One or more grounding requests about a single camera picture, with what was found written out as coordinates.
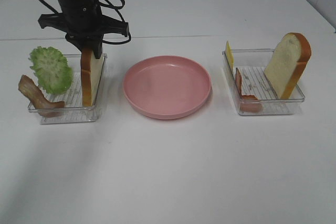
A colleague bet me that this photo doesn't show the clear plastic right tray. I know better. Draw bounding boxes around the clear plastic right tray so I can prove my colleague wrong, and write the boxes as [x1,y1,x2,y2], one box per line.
[222,48,305,116]

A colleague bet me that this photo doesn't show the pink round plate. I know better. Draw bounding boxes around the pink round plate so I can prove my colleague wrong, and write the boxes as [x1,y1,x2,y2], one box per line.
[123,56,212,120]

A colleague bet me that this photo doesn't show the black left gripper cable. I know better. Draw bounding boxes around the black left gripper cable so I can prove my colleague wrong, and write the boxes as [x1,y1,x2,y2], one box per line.
[14,0,132,45]

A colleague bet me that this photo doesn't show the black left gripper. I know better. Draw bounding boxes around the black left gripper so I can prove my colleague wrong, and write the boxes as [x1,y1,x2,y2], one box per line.
[38,13,129,59]

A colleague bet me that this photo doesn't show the bacon strip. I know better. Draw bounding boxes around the bacon strip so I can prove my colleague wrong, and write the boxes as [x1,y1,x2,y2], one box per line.
[18,74,65,118]
[235,68,262,113]

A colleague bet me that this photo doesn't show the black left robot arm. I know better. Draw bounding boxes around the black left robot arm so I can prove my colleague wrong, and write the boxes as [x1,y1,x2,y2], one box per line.
[38,0,131,59]

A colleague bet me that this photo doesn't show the bread slice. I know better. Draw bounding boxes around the bread slice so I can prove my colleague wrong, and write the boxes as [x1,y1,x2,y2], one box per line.
[264,33,311,99]
[80,48,104,106]

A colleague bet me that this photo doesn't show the clear plastic tray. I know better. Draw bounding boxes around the clear plastic tray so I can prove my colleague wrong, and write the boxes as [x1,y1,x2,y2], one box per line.
[222,48,305,116]
[27,54,110,124]

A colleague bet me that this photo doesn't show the yellow cheese slice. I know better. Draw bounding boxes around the yellow cheese slice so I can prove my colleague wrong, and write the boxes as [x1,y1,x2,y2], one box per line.
[225,41,234,73]

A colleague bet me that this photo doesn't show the green lettuce leaf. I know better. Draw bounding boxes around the green lettuce leaf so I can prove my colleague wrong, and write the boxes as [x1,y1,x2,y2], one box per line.
[29,46,73,94]

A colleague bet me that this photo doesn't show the clear plastic left tray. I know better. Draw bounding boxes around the clear plastic left tray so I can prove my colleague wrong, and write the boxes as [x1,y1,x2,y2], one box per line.
[27,54,110,124]

